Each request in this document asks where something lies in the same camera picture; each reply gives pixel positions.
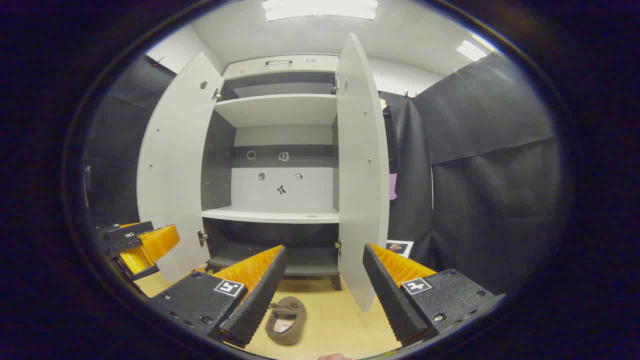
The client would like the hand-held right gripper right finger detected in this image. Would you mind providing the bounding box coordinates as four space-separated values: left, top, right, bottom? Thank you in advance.
362 243 506 348

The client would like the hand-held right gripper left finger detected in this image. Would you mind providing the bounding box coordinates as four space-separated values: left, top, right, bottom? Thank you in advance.
148 244 289 349

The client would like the brown fuzzy shoe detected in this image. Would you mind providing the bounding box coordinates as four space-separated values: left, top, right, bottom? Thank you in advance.
265 296 307 346

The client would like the white shoe cabinet door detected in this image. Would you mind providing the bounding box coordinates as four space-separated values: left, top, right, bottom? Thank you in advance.
335 32 391 313
137 51 226 283

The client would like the white grey shoe cabinet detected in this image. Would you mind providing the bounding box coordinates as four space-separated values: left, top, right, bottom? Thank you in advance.
137 32 391 313

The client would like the white photo cover book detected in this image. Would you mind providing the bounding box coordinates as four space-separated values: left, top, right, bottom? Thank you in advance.
386 240 415 259

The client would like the black backdrop cloth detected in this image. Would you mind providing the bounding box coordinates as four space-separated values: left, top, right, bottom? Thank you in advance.
82 50 563 296

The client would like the small ceiling light panel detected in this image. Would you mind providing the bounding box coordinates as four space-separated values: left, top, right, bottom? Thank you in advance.
456 40 488 62

